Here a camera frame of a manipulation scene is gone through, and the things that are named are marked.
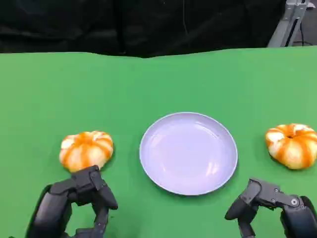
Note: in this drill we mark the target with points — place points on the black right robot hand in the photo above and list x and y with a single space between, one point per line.
294 208

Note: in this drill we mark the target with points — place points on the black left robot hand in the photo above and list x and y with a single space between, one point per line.
55 203

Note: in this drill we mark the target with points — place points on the orange and white bread roll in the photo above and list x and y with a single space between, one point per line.
86 150
292 146

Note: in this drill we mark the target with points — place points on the lilac plate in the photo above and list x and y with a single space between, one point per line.
188 153

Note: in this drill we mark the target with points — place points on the green table cloth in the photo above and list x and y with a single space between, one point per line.
158 99

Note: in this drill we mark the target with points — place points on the black backdrop curtain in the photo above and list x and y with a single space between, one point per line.
133 24

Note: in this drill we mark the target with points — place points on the grey metal frame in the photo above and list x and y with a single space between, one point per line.
288 23

